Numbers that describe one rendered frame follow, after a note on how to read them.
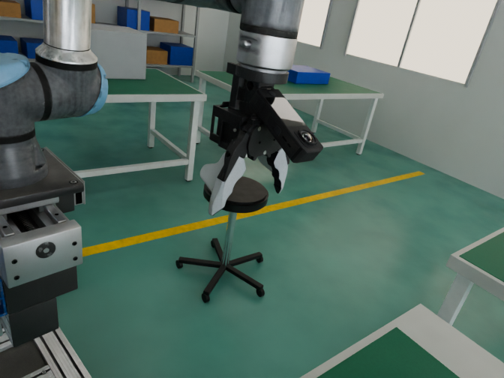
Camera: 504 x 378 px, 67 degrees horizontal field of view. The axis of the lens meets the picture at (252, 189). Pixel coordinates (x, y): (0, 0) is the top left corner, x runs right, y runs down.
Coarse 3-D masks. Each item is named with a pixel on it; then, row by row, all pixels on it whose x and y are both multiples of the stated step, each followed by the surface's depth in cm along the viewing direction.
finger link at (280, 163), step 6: (282, 150) 57; (264, 156) 61; (276, 156) 57; (282, 156) 58; (264, 162) 63; (270, 162) 58; (276, 162) 58; (282, 162) 59; (270, 168) 62; (276, 168) 58; (282, 168) 59; (276, 174) 60; (282, 174) 60; (276, 180) 62; (282, 180) 61; (276, 186) 62; (282, 186) 62; (276, 192) 64
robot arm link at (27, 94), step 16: (0, 64) 67; (16, 64) 68; (32, 64) 74; (0, 80) 67; (16, 80) 69; (32, 80) 72; (0, 96) 68; (16, 96) 70; (32, 96) 72; (48, 96) 74; (0, 112) 69; (16, 112) 71; (32, 112) 74; (48, 112) 76; (0, 128) 70; (16, 128) 72; (32, 128) 76
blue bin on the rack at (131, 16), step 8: (120, 8) 587; (128, 8) 579; (136, 8) 610; (120, 16) 592; (128, 16) 573; (136, 16) 580; (144, 16) 586; (120, 24) 597; (128, 24) 578; (136, 24) 585; (144, 24) 591
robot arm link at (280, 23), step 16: (240, 0) 47; (256, 0) 45; (272, 0) 44; (288, 0) 44; (256, 16) 45; (272, 16) 45; (288, 16) 45; (256, 32) 46; (272, 32) 46; (288, 32) 46
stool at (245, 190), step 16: (208, 192) 192; (240, 192) 195; (256, 192) 198; (224, 208) 186; (240, 208) 186; (256, 208) 190; (224, 256) 216; (256, 256) 232; (240, 272) 216; (208, 288) 200; (256, 288) 208
